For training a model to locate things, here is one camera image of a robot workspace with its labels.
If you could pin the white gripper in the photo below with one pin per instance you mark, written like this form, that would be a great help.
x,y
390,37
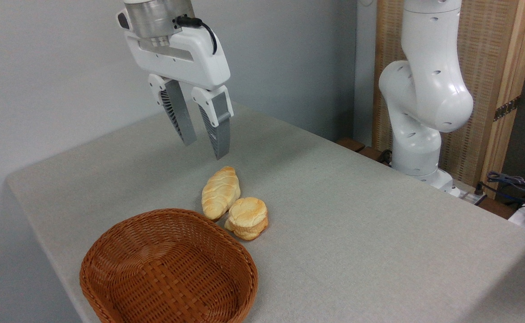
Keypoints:
x,y
186,56

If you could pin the brown wicker basket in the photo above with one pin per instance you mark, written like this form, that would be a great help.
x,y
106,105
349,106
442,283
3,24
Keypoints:
x,y
168,269

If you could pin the round bread bun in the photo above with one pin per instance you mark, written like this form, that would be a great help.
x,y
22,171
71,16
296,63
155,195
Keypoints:
x,y
247,217

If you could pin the wooden woven folding screen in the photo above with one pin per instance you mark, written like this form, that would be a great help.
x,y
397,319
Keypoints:
x,y
487,54

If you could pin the long braided bread loaf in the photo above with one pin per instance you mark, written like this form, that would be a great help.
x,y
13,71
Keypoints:
x,y
220,193

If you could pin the brass screen hinge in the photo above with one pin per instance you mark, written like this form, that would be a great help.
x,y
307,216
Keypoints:
x,y
507,108

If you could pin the grey tablecloth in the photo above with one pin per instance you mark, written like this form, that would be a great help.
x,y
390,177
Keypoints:
x,y
356,224

